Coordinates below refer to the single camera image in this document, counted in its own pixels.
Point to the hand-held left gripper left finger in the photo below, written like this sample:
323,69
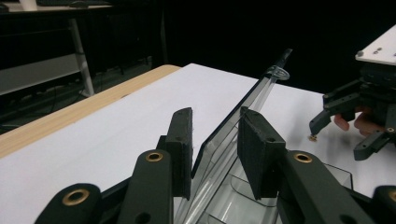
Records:
180,149

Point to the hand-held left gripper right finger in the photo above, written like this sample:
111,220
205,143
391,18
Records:
258,152

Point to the small brass screw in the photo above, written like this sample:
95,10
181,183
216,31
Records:
312,138

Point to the clear plastic compartment box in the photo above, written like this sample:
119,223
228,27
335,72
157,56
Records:
218,161

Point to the white-legged desk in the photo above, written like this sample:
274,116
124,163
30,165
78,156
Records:
37,73

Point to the white round container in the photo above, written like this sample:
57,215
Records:
28,3

